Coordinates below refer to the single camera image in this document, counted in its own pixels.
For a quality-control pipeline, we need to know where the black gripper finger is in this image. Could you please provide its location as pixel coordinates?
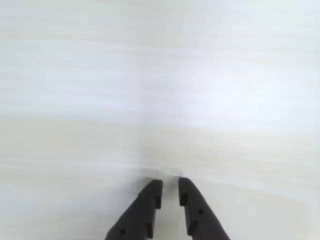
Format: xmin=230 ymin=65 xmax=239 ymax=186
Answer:
xmin=177 ymin=176 xmax=231 ymax=240
xmin=104 ymin=179 xmax=164 ymax=240

